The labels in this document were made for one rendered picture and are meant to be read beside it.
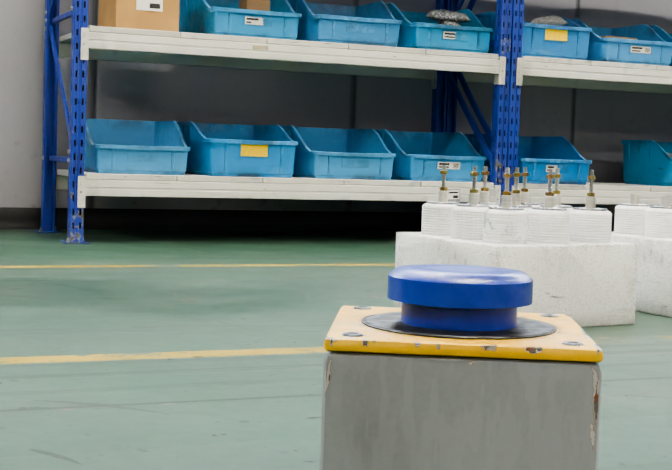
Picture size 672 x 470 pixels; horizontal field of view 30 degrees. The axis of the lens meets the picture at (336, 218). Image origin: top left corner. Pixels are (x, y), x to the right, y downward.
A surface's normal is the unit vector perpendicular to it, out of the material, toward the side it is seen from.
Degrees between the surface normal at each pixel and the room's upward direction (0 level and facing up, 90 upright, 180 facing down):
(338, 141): 86
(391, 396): 90
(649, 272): 90
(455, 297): 90
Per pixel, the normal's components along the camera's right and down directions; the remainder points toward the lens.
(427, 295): -0.50, 0.03
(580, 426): -0.07, 0.05
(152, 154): 0.40, 0.15
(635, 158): -0.93, 0.04
